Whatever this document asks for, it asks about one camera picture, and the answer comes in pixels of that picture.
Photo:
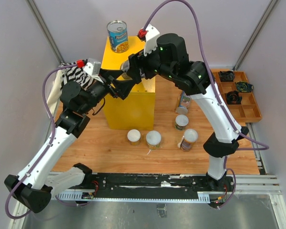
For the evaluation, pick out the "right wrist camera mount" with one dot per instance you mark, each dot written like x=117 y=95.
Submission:
x=150 y=36

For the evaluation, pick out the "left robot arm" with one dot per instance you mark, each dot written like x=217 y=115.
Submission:
x=32 y=187

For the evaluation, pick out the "blue Progresso soup can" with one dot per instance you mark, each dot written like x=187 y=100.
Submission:
x=125 y=67
x=118 y=36

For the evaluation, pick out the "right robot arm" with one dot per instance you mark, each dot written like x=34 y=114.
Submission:
x=199 y=83

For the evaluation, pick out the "cream white cloth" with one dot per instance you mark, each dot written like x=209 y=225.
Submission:
x=55 y=92

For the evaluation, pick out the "white-lid can near soup cans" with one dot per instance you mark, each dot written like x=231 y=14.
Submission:
x=181 y=122

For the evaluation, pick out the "yellow-green can clear lid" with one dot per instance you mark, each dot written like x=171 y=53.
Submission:
x=153 y=139

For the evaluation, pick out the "wooden divided organizer tray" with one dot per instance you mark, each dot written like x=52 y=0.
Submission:
x=246 y=112

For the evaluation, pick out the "black orange rolled sock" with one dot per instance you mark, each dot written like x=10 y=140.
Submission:
x=233 y=98

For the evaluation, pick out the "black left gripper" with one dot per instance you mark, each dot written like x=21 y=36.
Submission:
x=123 y=87

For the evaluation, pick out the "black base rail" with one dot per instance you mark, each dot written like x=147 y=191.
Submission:
x=154 y=186

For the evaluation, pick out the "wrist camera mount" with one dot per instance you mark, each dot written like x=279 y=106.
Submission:
x=150 y=36
x=91 y=67

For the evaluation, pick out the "purple-label can with spoon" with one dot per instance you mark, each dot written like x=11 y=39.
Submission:
x=188 y=140

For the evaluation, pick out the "small yellow white-lid can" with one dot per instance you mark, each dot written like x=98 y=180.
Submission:
x=134 y=137

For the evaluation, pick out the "black white striped cloth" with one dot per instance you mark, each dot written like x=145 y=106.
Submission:
x=76 y=74

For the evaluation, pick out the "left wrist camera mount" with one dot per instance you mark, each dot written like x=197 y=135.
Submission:
x=91 y=67

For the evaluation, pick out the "lying blue porridge can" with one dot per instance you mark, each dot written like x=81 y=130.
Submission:
x=183 y=104

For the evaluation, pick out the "black rolled sock top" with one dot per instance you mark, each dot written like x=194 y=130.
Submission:
x=226 y=76

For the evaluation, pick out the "green patterned rolled sock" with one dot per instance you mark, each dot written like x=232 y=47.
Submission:
x=244 y=87

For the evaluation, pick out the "yellow wooden cabinet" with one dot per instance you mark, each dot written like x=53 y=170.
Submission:
x=137 y=110

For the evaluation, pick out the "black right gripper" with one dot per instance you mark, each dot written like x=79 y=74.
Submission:
x=135 y=66

